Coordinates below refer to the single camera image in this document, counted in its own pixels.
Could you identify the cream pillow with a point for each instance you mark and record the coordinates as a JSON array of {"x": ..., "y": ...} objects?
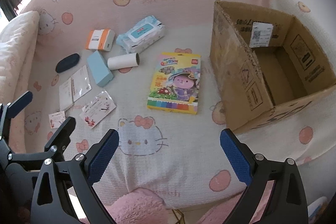
[{"x": 18, "y": 42}]

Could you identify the white card sleeve left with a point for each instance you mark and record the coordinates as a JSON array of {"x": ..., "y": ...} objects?
[{"x": 65, "y": 95}]

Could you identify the orange white tissue pack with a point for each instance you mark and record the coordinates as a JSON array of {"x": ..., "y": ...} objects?
[{"x": 100, "y": 40}]

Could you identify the pink hello kitty bedsheet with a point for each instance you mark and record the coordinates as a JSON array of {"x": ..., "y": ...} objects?
[{"x": 183, "y": 162}]

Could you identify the dark navy oval case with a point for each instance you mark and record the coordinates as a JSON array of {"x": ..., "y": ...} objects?
[{"x": 67, "y": 63}]

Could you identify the brown cardboard box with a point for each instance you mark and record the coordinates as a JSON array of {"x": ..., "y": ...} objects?
[{"x": 267, "y": 64}]

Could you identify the small floral card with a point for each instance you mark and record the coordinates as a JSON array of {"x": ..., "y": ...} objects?
[{"x": 56, "y": 119}]

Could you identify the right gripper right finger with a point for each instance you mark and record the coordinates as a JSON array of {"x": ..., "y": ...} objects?
[{"x": 287, "y": 201}]

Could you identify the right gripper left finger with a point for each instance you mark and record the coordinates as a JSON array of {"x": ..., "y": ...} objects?
[{"x": 51, "y": 203}]

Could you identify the oil pastel box yellow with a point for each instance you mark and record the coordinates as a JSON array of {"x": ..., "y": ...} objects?
[{"x": 175, "y": 83}]

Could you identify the baby wipes pack blue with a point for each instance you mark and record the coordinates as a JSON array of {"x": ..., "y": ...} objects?
[{"x": 144, "y": 33}]

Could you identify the pink fluffy blanket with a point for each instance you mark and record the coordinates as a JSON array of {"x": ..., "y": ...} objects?
[{"x": 144, "y": 206}]

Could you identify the light blue box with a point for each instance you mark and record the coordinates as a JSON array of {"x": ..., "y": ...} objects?
[{"x": 99, "y": 69}]

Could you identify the floral card in sleeve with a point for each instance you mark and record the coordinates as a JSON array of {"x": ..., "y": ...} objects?
[{"x": 94, "y": 112}]

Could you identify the white paper roll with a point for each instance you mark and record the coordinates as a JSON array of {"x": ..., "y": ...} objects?
[{"x": 123, "y": 61}]

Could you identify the white card sleeve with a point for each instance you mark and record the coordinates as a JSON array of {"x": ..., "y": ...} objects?
[
  {"x": 80, "y": 83},
  {"x": 65, "y": 95}
]

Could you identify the white card sleeve upper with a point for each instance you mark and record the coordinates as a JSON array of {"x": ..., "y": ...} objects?
[{"x": 80, "y": 83}]

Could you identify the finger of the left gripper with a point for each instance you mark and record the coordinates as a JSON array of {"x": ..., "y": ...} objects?
[
  {"x": 11, "y": 110},
  {"x": 57, "y": 144}
]

